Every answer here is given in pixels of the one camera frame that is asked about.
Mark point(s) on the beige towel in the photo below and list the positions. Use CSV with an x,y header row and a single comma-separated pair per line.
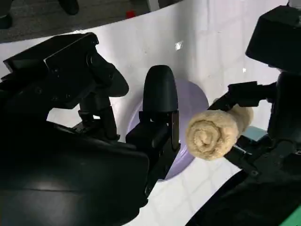
x,y
211,134

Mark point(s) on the lilac plate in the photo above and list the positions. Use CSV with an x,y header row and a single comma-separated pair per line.
x,y
190,99

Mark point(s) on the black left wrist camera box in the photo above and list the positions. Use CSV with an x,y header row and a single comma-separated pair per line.
x,y
275,40

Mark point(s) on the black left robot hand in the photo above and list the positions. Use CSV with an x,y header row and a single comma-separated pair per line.
x,y
287,113

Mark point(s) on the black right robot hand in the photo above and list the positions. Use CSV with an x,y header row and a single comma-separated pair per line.
x,y
58,169

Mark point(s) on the small red floor object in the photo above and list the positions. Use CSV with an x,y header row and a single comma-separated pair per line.
x,y
130,14

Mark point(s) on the black rounded floor object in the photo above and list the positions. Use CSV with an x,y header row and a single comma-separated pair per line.
x,y
5,21
69,7

